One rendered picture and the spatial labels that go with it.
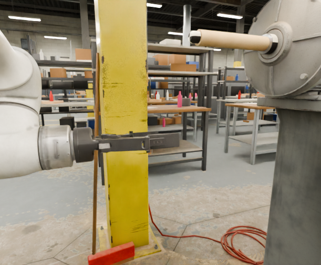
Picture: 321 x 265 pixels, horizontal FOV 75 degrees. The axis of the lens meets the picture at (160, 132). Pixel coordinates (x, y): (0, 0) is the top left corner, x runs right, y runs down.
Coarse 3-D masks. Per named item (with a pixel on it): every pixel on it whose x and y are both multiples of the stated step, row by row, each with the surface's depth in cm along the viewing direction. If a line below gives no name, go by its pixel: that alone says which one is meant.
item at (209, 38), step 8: (200, 32) 43; (208, 32) 43; (216, 32) 44; (224, 32) 45; (200, 40) 43; (208, 40) 43; (216, 40) 44; (224, 40) 45; (232, 40) 45; (240, 40) 46; (248, 40) 47; (256, 40) 47; (264, 40) 48; (232, 48) 48; (240, 48) 48; (248, 48) 48; (256, 48) 49; (264, 48) 49
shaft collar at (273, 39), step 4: (268, 36) 49; (272, 36) 48; (276, 36) 49; (272, 40) 48; (276, 40) 48; (272, 44) 48; (276, 44) 49; (268, 48) 49; (272, 48) 49; (260, 52) 51; (264, 52) 50; (268, 52) 50; (272, 52) 50
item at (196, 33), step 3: (189, 33) 43; (192, 33) 43; (195, 33) 42; (198, 33) 43; (189, 36) 43; (192, 36) 43; (195, 36) 42; (198, 36) 43; (189, 39) 44; (192, 39) 43; (195, 39) 43; (198, 39) 43; (192, 42) 43; (195, 42) 43; (198, 42) 44
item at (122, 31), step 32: (96, 0) 121; (128, 0) 118; (96, 32) 137; (128, 32) 121; (128, 64) 125; (128, 96) 128; (128, 128) 132; (128, 160) 136; (128, 192) 140; (128, 224) 145
